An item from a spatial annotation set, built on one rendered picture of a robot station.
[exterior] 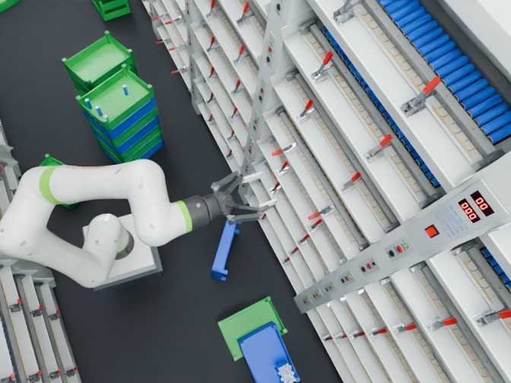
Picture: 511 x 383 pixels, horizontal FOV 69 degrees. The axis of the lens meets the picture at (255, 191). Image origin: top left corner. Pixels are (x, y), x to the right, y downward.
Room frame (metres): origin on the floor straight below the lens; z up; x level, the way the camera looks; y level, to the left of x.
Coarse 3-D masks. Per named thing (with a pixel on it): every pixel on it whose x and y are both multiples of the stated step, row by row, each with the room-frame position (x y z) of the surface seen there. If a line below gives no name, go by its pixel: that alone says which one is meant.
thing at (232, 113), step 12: (204, 60) 1.37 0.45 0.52; (204, 72) 1.30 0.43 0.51; (216, 72) 1.31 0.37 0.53; (216, 84) 1.24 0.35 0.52; (216, 96) 1.18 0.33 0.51; (228, 96) 1.18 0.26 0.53; (228, 108) 1.12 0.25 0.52; (228, 120) 1.05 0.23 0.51; (240, 120) 1.06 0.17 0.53; (240, 132) 1.00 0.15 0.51
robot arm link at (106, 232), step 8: (104, 216) 0.38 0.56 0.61; (112, 216) 0.39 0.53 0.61; (96, 224) 0.34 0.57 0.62; (104, 224) 0.35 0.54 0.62; (112, 224) 0.36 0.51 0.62; (120, 224) 0.37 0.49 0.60; (88, 232) 0.31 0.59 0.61; (96, 232) 0.31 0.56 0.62; (104, 232) 0.32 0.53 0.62; (112, 232) 0.33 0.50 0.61; (120, 232) 0.34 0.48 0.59; (88, 240) 0.27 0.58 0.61; (96, 240) 0.28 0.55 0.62; (104, 240) 0.29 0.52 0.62; (112, 240) 0.30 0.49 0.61; (120, 240) 0.32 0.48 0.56; (128, 240) 0.35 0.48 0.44; (96, 248) 0.25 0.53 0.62; (104, 248) 0.26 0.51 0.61; (112, 248) 0.27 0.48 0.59; (120, 248) 0.30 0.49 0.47
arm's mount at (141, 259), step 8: (128, 216) 0.48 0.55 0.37; (128, 224) 0.44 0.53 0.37; (136, 240) 0.38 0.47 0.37; (136, 248) 0.34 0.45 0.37; (144, 248) 0.35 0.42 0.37; (128, 256) 0.30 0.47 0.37; (136, 256) 0.31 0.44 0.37; (144, 256) 0.32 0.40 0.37; (152, 256) 0.33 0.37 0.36; (120, 264) 0.25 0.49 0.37; (128, 264) 0.26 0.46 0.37; (136, 264) 0.27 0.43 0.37; (144, 264) 0.28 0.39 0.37; (152, 264) 0.29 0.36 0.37; (112, 272) 0.21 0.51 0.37; (120, 272) 0.22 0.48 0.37; (128, 272) 0.23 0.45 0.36; (136, 272) 0.25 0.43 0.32; (112, 280) 0.19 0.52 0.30
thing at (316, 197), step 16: (272, 112) 0.86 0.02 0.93; (272, 128) 0.81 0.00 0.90; (288, 144) 0.75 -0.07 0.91; (304, 144) 0.76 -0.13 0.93; (288, 160) 0.71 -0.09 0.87; (304, 160) 0.70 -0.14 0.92; (304, 176) 0.64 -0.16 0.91; (320, 192) 0.60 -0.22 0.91; (320, 208) 0.54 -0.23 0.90; (336, 224) 0.50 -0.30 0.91; (336, 240) 0.44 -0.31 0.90; (352, 240) 0.45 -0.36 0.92; (352, 256) 0.40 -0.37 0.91
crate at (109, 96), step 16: (112, 80) 1.09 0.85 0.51; (128, 80) 1.14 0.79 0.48; (96, 96) 0.99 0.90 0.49; (112, 96) 1.02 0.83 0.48; (128, 96) 1.05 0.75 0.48; (144, 96) 1.04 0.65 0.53; (96, 112) 0.90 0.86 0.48; (112, 112) 0.93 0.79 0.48; (128, 112) 0.94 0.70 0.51; (112, 128) 0.84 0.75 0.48
